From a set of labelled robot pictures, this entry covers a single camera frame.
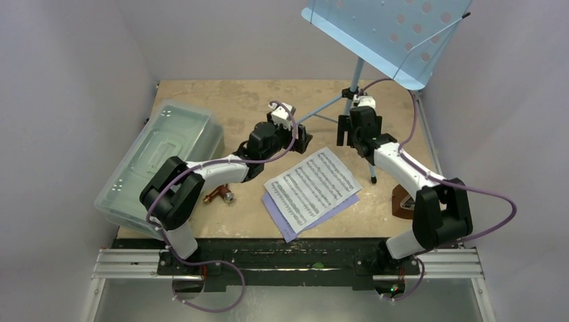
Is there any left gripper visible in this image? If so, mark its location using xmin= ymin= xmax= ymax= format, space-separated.
xmin=261 ymin=112 xmax=310 ymax=162

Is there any white sheet music page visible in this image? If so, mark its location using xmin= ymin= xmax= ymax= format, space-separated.
xmin=264 ymin=148 xmax=362 ymax=233

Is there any purple paper sheet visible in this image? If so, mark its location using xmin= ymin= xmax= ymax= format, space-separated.
xmin=261 ymin=189 xmax=360 ymax=244

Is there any light blue music stand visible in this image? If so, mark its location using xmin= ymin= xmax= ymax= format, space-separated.
xmin=295 ymin=0 xmax=474 ymax=185

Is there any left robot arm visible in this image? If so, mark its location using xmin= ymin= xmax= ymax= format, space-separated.
xmin=139 ymin=121 xmax=313 ymax=274

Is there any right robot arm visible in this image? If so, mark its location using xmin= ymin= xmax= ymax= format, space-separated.
xmin=337 ymin=106 xmax=473 ymax=273

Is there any brown capo clamp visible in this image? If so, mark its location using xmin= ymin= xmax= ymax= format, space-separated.
xmin=203 ymin=184 xmax=236 ymax=204

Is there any clear plastic storage bin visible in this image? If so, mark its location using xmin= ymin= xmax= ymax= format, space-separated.
xmin=94 ymin=99 xmax=225 ymax=239

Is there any brown metronome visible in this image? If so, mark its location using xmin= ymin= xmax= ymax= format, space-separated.
xmin=391 ymin=184 xmax=415 ymax=220

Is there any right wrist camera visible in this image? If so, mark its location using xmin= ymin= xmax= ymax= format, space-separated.
xmin=353 ymin=95 xmax=376 ymax=109

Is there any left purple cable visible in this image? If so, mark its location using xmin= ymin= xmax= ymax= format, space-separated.
xmin=146 ymin=100 xmax=299 ymax=313

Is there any purple cable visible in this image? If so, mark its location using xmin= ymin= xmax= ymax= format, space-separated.
xmin=146 ymin=100 xmax=299 ymax=313
xmin=358 ymin=78 xmax=518 ymax=303

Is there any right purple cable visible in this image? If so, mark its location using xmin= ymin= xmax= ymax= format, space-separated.
xmin=358 ymin=78 xmax=518 ymax=303

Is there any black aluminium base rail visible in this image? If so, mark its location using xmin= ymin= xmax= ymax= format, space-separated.
xmin=93 ymin=238 xmax=483 ymax=295

